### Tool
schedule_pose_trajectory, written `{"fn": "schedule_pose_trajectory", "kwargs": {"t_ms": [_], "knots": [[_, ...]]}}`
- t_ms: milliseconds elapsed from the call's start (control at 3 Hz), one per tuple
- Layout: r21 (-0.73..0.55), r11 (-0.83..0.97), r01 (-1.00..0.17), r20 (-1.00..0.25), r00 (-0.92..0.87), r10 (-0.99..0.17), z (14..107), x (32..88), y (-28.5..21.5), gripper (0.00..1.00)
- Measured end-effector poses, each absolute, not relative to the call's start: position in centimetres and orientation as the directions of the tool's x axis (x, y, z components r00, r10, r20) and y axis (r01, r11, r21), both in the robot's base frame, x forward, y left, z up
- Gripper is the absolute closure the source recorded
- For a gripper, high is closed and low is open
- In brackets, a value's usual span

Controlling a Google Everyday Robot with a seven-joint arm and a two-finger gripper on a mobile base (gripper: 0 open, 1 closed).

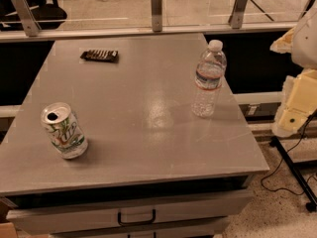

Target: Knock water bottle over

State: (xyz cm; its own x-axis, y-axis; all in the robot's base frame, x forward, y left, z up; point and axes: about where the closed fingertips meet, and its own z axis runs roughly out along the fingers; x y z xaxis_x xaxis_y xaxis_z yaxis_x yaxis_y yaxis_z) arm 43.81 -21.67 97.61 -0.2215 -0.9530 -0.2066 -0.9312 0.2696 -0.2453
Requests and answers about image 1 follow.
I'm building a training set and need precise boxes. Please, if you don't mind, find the grey cabinet drawer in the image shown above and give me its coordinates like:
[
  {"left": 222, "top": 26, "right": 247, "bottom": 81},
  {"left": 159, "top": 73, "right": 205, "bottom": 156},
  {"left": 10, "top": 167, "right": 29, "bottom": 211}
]
[{"left": 7, "top": 189, "right": 253, "bottom": 235}]

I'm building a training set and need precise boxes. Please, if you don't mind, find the left metal rail bracket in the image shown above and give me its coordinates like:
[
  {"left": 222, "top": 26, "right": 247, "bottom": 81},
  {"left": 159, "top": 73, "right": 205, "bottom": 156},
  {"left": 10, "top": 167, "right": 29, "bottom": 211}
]
[{"left": 11, "top": 0, "right": 41, "bottom": 37}]

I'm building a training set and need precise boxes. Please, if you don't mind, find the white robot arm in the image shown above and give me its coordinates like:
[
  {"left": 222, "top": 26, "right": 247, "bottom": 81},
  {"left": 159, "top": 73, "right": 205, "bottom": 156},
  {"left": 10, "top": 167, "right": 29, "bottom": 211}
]
[{"left": 269, "top": 8, "right": 317, "bottom": 138}]

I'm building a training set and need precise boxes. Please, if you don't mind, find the middle metal rail bracket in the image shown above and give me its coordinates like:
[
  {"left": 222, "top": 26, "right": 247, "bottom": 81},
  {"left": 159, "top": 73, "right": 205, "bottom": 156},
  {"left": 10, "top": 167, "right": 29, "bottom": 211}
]
[{"left": 151, "top": 0, "right": 162, "bottom": 32}]

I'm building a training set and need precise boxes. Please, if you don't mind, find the clear plastic water bottle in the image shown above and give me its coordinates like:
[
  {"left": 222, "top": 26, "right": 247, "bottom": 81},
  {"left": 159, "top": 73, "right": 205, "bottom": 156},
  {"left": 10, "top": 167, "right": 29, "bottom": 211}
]
[{"left": 191, "top": 40, "right": 227, "bottom": 118}]

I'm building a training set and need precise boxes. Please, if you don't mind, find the black drawer handle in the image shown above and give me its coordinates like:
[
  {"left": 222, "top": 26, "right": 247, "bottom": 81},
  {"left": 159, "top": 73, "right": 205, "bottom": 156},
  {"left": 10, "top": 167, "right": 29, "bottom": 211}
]
[{"left": 117, "top": 209, "right": 157, "bottom": 227}]

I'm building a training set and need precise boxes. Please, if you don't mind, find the metal rail bracket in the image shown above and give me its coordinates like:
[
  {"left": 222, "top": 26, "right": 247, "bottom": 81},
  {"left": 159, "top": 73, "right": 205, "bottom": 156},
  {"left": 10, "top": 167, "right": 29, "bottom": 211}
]
[
  {"left": 11, "top": 0, "right": 41, "bottom": 37},
  {"left": 229, "top": 0, "right": 248, "bottom": 29},
  {"left": 151, "top": 0, "right": 162, "bottom": 32}
]

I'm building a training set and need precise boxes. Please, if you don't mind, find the right metal rail bracket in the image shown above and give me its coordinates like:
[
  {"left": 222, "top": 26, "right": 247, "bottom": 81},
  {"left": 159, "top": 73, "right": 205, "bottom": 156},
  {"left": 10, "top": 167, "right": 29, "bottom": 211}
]
[{"left": 229, "top": 0, "right": 248, "bottom": 29}]

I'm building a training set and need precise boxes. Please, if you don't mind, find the black stand leg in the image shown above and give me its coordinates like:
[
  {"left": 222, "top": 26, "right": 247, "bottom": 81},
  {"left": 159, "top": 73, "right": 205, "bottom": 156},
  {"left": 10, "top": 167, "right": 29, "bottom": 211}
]
[{"left": 269, "top": 136, "right": 317, "bottom": 212}]

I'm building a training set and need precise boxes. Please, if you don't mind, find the white green soda can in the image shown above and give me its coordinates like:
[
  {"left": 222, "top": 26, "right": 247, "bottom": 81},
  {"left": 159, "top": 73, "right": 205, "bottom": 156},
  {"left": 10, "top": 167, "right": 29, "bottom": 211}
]
[{"left": 41, "top": 102, "right": 88, "bottom": 160}]

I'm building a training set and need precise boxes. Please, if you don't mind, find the black floor cable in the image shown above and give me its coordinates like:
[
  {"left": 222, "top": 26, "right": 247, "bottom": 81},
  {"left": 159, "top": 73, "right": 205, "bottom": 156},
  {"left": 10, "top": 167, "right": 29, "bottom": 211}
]
[{"left": 260, "top": 112, "right": 317, "bottom": 196}]

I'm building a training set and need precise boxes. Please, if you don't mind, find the black office chair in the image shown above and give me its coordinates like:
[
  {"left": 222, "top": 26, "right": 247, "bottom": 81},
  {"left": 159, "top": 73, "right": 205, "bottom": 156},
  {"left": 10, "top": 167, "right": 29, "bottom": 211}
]
[{"left": 0, "top": 0, "right": 67, "bottom": 31}]

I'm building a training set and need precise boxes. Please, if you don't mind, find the dark chocolate bar wrapper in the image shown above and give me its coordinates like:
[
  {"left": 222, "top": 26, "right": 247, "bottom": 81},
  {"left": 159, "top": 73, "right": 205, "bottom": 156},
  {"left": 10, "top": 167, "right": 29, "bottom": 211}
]
[{"left": 80, "top": 50, "right": 119, "bottom": 62}]

